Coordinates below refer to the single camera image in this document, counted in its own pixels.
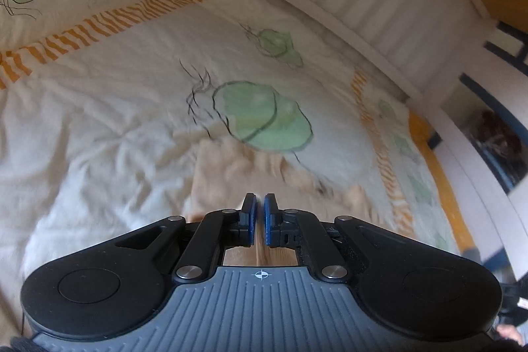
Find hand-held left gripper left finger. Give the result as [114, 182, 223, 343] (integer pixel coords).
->
[115, 193, 258, 282]

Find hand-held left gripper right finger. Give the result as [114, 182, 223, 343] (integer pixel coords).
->
[264, 193, 410, 283]

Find beige printed sweater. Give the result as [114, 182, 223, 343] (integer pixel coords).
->
[181, 135, 399, 267]

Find dark red clothes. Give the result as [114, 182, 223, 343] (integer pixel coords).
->
[470, 111, 522, 188]

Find leaf print duvet cover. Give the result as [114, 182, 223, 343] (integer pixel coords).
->
[0, 0, 463, 336]

